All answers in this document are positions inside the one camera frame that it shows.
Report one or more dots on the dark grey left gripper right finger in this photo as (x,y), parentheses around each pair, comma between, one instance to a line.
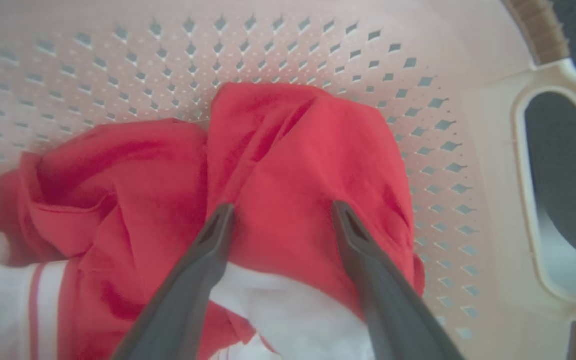
(393,305)

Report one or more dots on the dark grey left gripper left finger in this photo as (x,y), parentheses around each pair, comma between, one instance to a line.
(183,300)

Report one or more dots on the white garment with red stripes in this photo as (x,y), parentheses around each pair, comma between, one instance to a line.
(298,315)

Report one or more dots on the cream perforated plastic laundry basket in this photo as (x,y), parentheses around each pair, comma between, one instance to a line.
(268,50)

